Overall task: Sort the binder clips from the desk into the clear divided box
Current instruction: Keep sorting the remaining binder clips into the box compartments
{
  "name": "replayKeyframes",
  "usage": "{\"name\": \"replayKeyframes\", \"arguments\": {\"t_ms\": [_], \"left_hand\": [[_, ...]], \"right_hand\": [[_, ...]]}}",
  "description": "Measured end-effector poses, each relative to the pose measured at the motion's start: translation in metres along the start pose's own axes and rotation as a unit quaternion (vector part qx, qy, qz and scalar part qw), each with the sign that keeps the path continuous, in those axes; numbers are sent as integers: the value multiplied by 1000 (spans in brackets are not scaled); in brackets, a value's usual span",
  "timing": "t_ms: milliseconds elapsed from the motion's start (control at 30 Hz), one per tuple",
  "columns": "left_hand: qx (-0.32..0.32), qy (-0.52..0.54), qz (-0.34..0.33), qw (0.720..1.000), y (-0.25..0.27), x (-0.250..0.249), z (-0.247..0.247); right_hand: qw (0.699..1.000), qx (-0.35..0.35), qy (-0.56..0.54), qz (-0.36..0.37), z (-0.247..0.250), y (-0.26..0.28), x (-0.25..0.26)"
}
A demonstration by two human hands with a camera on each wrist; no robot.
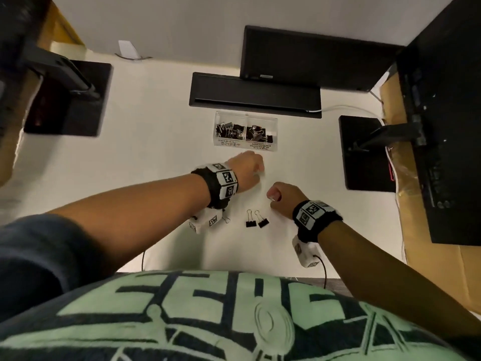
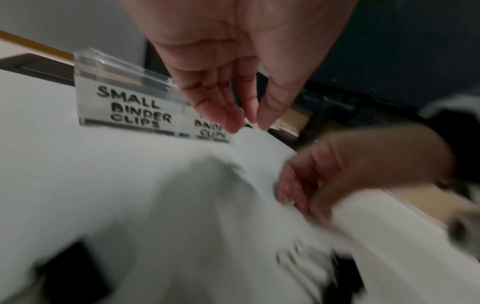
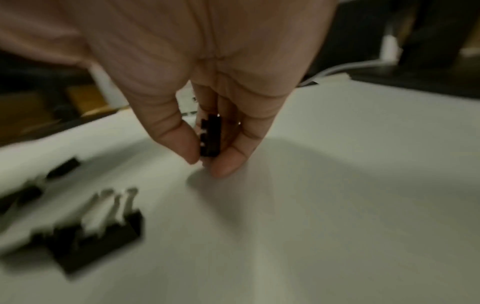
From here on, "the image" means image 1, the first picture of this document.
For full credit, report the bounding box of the white paper card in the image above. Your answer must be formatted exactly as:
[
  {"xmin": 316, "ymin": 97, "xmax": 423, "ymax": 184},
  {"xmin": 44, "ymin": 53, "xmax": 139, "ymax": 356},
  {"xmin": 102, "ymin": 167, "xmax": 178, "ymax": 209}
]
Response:
[{"xmin": 114, "ymin": 40, "xmax": 153, "ymax": 61}]

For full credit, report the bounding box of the brown cardboard sheet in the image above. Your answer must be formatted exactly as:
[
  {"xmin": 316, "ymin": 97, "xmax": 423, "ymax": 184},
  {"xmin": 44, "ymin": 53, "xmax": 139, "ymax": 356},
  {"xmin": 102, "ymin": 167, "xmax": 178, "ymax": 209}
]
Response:
[{"xmin": 379, "ymin": 71, "xmax": 481, "ymax": 314}]

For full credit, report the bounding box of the dark t-shirt green print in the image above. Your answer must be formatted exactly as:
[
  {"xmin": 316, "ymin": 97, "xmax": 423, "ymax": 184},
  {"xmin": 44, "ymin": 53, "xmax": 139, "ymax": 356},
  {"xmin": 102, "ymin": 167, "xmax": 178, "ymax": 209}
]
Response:
[{"xmin": 0, "ymin": 213, "xmax": 481, "ymax": 361}]

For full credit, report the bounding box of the clear two-compartment plastic box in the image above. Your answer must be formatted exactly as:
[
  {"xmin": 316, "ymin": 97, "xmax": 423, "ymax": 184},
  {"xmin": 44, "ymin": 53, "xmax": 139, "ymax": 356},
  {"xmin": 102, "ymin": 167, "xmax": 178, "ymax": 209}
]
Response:
[{"xmin": 213, "ymin": 111, "xmax": 279, "ymax": 152}]

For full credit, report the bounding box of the black flat monitor base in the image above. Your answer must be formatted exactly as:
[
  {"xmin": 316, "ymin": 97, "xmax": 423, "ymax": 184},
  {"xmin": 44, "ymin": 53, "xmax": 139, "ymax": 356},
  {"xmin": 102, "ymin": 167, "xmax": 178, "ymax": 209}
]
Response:
[{"xmin": 189, "ymin": 72, "xmax": 323, "ymax": 119}]

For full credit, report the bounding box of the pile of medium binder clips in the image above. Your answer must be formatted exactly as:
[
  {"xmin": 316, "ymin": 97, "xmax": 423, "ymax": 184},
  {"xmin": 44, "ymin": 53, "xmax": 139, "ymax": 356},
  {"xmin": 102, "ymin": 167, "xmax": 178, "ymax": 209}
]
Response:
[{"xmin": 246, "ymin": 125, "xmax": 274, "ymax": 144}]

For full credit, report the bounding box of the black square stand base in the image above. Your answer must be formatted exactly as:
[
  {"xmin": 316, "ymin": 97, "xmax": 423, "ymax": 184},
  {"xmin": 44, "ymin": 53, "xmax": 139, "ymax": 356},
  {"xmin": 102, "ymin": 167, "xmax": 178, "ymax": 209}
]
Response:
[
  {"xmin": 338, "ymin": 115, "xmax": 397, "ymax": 194},
  {"xmin": 23, "ymin": 59, "xmax": 113, "ymax": 138}
]

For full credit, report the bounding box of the person's right hand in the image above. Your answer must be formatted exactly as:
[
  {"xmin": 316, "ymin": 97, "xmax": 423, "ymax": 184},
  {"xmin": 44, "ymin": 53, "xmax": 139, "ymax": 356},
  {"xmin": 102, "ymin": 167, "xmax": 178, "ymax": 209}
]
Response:
[{"xmin": 266, "ymin": 181, "xmax": 310, "ymax": 220}]

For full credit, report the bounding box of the person's right forearm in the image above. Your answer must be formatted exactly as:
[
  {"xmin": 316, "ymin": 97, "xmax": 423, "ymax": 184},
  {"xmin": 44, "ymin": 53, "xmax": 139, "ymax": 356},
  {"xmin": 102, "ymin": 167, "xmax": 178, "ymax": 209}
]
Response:
[{"xmin": 317, "ymin": 220, "xmax": 481, "ymax": 339}]

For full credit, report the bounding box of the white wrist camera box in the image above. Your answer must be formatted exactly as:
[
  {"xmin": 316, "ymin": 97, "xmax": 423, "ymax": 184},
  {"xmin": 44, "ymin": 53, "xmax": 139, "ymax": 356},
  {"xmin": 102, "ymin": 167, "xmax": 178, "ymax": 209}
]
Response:
[
  {"xmin": 188, "ymin": 208, "xmax": 226, "ymax": 235},
  {"xmin": 292, "ymin": 237, "xmax": 322, "ymax": 268}
]

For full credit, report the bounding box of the white cable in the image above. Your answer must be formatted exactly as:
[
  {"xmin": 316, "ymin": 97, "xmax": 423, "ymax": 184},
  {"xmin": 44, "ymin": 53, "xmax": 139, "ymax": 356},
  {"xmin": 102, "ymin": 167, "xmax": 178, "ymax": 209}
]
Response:
[{"xmin": 306, "ymin": 105, "xmax": 385, "ymax": 121}]

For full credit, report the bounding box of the black monitor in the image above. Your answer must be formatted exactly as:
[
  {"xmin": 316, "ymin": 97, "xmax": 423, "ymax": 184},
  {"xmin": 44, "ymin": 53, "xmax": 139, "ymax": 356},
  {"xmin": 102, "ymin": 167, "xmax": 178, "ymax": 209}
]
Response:
[
  {"xmin": 240, "ymin": 25, "xmax": 405, "ymax": 93},
  {"xmin": 396, "ymin": 0, "xmax": 481, "ymax": 247},
  {"xmin": 0, "ymin": 0, "xmax": 51, "ymax": 136}
]

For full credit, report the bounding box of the person's left forearm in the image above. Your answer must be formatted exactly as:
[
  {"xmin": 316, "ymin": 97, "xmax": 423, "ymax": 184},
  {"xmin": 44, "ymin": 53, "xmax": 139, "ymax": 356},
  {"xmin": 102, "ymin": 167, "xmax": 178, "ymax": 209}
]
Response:
[{"xmin": 47, "ymin": 173, "xmax": 212, "ymax": 273}]

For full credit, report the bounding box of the pile of small binder clips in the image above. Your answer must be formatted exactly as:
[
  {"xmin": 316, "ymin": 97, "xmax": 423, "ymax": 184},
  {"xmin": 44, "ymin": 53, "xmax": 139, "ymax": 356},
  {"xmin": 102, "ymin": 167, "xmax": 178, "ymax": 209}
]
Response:
[{"xmin": 215, "ymin": 123, "xmax": 246, "ymax": 139}]

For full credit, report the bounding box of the person's left hand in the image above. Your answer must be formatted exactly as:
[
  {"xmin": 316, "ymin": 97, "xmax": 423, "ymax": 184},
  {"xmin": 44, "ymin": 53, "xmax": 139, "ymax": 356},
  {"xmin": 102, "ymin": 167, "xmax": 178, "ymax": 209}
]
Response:
[{"xmin": 227, "ymin": 150, "xmax": 265, "ymax": 194}]

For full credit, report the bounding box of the black wristband with white markers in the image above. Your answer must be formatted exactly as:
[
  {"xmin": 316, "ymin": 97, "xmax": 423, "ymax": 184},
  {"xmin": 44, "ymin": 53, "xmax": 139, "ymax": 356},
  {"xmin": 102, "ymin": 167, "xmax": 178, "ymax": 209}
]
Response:
[
  {"xmin": 292, "ymin": 200, "xmax": 343, "ymax": 243},
  {"xmin": 191, "ymin": 161, "xmax": 239, "ymax": 210}
]

